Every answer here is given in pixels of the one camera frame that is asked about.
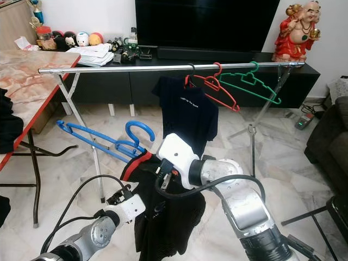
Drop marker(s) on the black shirt red striped collar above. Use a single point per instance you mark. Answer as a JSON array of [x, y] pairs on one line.
[[163, 228]]

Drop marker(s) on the blue plastic clothes hanger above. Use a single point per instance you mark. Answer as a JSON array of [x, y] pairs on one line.
[[141, 123]]

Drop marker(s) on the navy T-shirt white print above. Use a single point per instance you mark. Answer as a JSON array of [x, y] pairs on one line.
[[187, 114]]

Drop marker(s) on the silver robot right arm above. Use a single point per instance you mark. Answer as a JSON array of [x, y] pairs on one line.
[[247, 212]]

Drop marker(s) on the red plastic clothes hanger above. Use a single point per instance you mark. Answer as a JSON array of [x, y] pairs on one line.
[[212, 84]]

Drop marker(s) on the hanger with dark hook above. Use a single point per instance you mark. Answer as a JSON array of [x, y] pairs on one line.
[[192, 67]]

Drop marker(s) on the green plastic clothes hanger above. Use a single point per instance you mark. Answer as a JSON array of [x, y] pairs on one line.
[[250, 80]]

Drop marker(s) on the black television cabinet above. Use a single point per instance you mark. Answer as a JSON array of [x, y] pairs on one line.
[[130, 89]]

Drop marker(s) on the silver metal clothes rack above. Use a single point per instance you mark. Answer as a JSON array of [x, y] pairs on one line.
[[125, 68]]

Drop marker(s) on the small black electronic device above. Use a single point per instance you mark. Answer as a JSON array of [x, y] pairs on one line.
[[147, 53]]

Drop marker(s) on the black remote control holder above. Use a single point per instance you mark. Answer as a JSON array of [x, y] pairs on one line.
[[130, 56]]

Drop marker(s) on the black soundbar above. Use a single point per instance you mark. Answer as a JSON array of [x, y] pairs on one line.
[[201, 54]]

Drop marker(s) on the clear plastic bottle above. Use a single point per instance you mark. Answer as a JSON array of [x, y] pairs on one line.
[[133, 37]]

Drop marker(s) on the stack of white papers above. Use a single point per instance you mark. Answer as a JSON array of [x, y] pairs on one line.
[[91, 54]]

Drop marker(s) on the power strip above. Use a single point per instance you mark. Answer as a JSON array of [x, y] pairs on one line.
[[305, 120]]

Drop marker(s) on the orange round plush toy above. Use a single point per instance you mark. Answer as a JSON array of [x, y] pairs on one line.
[[95, 39]]

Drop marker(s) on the black flat screen television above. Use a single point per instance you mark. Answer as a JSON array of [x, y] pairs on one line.
[[206, 24]]

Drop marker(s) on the marble top folding table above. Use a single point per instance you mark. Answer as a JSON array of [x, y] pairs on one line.
[[27, 70]]

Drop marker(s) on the white round plush toy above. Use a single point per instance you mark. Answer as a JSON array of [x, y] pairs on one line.
[[82, 39]]

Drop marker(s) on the black white mouse plush toy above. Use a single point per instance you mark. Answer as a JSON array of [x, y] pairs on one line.
[[69, 40]]

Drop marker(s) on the dark brown sofa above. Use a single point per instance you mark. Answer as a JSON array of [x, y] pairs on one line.
[[329, 141]]

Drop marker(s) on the black folding stool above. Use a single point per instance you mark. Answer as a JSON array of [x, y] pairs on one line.
[[337, 206]]

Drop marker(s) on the red lidded snack jar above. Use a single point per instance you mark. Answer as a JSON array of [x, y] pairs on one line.
[[43, 39]]

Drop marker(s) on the patterned tissue box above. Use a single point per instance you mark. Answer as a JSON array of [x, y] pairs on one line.
[[27, 44]]

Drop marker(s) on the red gold laughing Buddha statue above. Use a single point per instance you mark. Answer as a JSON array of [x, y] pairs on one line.
[[296, 39]]

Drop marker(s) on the grey white basket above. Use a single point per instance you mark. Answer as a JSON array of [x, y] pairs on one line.
[[338, 90]]

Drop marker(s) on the light wooden cabinet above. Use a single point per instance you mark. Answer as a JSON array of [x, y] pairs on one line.
[[13, 24]]

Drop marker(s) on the gold blue trophy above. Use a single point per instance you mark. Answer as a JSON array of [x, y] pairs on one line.
[[37, 11]]

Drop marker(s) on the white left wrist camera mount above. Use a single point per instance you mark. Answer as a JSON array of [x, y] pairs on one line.
[[130, 209]]

